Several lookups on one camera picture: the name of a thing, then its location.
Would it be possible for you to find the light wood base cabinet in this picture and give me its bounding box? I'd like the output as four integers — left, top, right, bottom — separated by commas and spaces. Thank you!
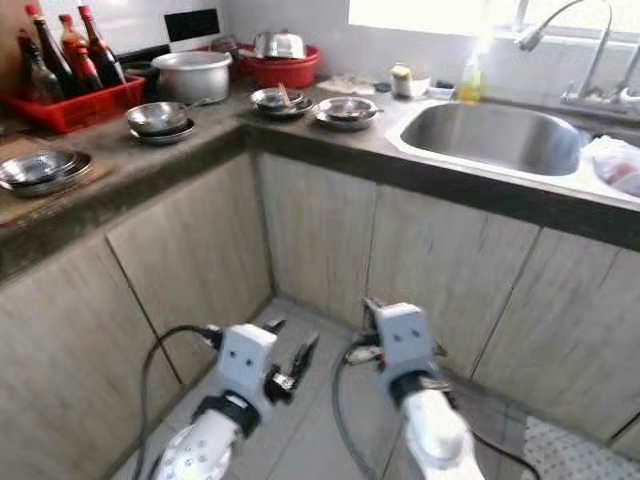
0, 150, 276, 480
255, 150, 640, 446

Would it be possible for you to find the stainless steel double sink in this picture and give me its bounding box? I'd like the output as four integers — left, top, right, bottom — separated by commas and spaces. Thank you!
388, 95, 640, 206

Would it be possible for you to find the grey patterned floor mat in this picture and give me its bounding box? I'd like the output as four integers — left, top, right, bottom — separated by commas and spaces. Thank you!
525, 415, 640, 480

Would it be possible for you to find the white dish cloth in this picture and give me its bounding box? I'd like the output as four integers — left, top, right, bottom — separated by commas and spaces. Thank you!
320, 75, 381, 98

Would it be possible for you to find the small white bowl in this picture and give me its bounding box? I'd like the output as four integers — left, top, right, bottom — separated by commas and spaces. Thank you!
390, 75, 431, 99

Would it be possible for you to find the yellow dish soap bottle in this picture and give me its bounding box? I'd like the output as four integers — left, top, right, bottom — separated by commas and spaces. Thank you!
458, 35, 486, 106

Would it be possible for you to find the red plastic basin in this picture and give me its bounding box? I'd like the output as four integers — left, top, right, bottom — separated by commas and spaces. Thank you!
235, 43, 321, 89

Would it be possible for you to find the large aluminium pot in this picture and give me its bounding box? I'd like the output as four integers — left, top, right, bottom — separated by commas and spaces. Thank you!
150, 50, 233, 106

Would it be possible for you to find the upturned steel bowl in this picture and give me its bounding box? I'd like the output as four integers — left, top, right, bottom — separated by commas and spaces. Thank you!
253, 30, 308, 59

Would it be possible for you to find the clear plastic bag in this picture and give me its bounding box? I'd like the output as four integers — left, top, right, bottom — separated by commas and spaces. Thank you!
582, 135, 640, 196

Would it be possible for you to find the small black pot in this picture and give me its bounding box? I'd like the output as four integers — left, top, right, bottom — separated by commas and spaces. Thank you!
120, 62, 161, 91

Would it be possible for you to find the red plastic basket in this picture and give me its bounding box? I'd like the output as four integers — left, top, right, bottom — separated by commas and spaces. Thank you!
5, 75, 146, 134

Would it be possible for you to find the bright window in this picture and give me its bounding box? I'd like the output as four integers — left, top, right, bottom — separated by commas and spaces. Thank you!
348, 0, 640, 41

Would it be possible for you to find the dark red-capped sauce bottle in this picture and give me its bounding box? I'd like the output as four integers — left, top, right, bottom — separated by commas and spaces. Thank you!
78, 5, 126, 86

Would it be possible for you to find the red label sauce bottle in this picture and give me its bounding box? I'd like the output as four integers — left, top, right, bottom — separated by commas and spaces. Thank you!
58, 14, 103, 93

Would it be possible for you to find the clear glass sauce bottle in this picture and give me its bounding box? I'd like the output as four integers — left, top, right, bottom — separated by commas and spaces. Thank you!
20, 35, 66, 104

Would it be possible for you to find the tall dark sauce bottle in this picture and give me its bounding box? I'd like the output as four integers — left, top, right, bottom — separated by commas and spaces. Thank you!
25, 3, 76, 93

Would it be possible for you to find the brown cardboard sheet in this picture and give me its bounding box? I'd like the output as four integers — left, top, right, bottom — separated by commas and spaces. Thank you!
0, 0, 29, 61

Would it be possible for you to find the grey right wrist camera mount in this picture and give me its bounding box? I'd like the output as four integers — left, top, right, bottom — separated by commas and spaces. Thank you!
372, 302, 439, 379

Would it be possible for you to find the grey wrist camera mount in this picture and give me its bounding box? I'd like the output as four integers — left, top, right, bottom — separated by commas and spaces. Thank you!
372, 302, 439, 379
218, 323, 279, 396

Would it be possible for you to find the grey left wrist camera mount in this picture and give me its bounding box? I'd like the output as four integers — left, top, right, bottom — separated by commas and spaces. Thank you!
218, 323, 279, 396

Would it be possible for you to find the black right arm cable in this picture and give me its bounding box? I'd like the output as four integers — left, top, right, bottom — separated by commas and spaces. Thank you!
330, 345, 546, 480

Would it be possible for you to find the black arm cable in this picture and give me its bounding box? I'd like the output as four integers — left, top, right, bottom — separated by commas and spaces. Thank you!
140, 325, 226, 480
330, 345, 546, 480

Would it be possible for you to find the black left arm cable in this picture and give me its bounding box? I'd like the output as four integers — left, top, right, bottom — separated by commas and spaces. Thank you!
140, 325, 226, 480

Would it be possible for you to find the black wall panel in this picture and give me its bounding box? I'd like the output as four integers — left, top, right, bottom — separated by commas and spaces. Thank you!
165, 8, 221, 43

